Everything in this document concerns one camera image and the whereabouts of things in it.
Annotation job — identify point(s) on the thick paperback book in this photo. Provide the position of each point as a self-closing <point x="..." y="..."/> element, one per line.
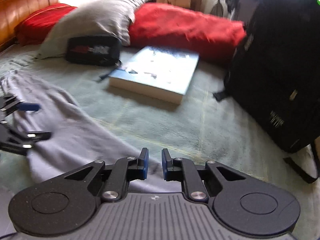
<point x="157" y="70"/>

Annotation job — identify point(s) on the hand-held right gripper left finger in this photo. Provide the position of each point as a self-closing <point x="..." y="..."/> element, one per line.
<point x="143" y="165"/>

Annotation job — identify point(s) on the grey pants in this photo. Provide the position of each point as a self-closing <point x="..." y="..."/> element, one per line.
<point x="75" y="130"/>

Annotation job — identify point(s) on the green plaid blanket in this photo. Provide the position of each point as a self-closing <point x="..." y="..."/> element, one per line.
<point x="200" y="125"/>

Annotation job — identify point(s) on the wooden headboard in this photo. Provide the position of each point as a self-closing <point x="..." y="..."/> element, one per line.
<point x="22" y="5"/>

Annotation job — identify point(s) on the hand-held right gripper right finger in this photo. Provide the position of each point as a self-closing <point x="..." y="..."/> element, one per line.
<point x="165" y="165"/>

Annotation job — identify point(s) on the black backpack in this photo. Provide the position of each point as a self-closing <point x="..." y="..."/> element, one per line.
<point x="280" y="67"/>

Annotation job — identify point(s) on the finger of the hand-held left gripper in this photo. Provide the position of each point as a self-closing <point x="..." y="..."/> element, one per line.
<point x="27" y="107"/>
<point x="37" y="135"/>

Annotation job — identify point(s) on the black pouch with red print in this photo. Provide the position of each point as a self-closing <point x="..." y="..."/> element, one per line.
<point x="92" y="50"/>

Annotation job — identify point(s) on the red quilt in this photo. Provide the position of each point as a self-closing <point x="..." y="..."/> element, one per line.
<point x="182" y="27"/>

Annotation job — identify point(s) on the grey pillow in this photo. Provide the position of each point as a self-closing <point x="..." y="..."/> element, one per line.
<point x="100" y="15"/>

